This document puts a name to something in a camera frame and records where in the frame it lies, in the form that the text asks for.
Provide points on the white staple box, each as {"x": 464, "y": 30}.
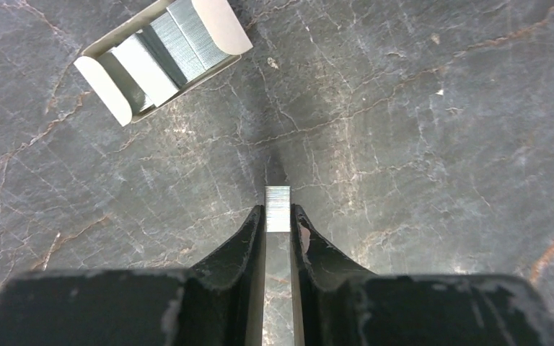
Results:
{"x": 164, "y": 51}

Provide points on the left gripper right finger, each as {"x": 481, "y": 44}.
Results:
{"x": 336, "y": 301}

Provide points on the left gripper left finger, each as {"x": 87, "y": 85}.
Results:
{"x": 217, "y": 301}

